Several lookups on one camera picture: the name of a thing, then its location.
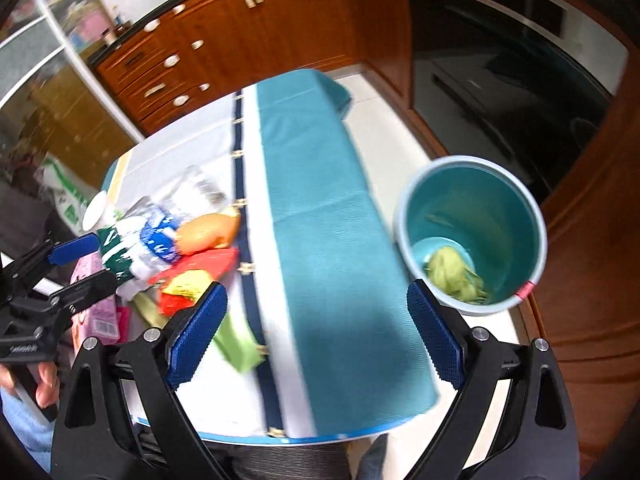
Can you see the teal trash bin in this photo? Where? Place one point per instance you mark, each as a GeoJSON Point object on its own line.
{"type": "Point", "coordinates": [487, 215]}

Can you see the pink carton box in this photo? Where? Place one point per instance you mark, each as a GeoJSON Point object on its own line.
{"type": "Point", "coordinates": [100, 320]}

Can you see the red yellow snack wrapper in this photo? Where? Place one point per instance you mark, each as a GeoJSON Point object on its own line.
{"type": "Point", "coordinates": [183, 284]}

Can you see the black built-in oven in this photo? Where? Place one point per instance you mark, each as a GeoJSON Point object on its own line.
{"type": "Point", "coordinates": [523, 83]}

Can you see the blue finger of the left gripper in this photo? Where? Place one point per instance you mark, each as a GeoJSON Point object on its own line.
{"type": "Point", "coordinates": [29, 272]}
{"type": "Point", "coordinates": [77, 297]}

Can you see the white paper cup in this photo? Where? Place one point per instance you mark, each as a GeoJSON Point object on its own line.
{"type": "Point", "coordinates": [98, 214]}

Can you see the brown wooden kitchen cabinets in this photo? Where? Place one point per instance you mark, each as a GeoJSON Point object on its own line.
{"type": "Point", "coordinates": [587, 301]}

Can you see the glass sliding door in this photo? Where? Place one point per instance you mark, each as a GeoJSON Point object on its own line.
{"type": "Point", "coordinates": [56, 119]}

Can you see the person left hand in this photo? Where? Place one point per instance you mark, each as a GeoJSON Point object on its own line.
{"type": "Point", "coordinates": [48, 385]}

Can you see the green white plastic bag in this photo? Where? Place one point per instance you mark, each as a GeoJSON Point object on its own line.
{"type": "Point", "coordinates": [122, 253]}

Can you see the red pink snack packet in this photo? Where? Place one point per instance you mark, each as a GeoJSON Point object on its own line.
{"type": "Point", "coordinates": [123, 314]}

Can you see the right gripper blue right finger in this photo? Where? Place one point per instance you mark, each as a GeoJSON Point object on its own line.
{"type": "Point", "coordinates": [536, 436]}

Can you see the clear bottle blue label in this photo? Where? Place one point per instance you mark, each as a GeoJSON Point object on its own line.
{"type": "Point", "coordinates": [149, 228]}

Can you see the orange peel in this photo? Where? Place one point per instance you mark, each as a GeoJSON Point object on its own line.
{"type": "Point", "coordinates": [209, 231]}

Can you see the corn husk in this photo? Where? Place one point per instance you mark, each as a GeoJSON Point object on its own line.
{"type": "Point", "coordinates": [447, 270]}

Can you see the green white shopping bag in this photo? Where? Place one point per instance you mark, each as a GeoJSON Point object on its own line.
{"type": "Point", "coordinates": [68, 193]}

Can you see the light green paper piece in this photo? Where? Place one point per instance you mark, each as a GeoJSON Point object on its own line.
{"type": "Point", "coordinates": [234, 339]}

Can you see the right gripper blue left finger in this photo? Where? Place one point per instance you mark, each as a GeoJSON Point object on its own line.
{"type": "Point", "coordinates": [94, 437]}

